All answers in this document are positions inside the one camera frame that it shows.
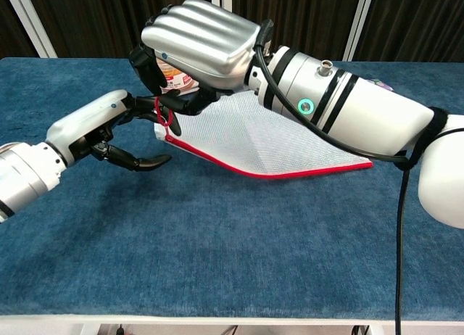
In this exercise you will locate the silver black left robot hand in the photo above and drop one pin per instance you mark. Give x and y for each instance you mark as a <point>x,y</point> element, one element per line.
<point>90,117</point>

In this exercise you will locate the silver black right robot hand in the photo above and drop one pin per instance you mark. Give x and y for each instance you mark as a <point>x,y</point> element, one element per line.
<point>203,37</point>

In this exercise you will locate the white mesh zipper pouch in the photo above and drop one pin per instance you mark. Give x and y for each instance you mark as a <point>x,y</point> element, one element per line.
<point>253,139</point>

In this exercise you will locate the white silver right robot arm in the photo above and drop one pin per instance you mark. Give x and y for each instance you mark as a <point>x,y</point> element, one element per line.
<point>362,110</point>

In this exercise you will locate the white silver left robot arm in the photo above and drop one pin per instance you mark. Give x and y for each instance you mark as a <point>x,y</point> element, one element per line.
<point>25,175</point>

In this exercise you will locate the clear jar of rubber bands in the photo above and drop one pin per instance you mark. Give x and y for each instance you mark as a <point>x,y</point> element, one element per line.
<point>177,79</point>

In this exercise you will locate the black curtain panel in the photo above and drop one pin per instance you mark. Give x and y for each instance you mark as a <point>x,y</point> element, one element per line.
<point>101,19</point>
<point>14,27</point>
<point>417,23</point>
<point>301,12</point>

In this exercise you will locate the blue felt table mat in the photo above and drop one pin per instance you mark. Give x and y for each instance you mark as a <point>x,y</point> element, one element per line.
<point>181,240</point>

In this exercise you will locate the purple white toothpaste tube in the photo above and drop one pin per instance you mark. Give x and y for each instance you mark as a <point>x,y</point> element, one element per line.
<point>380,84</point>

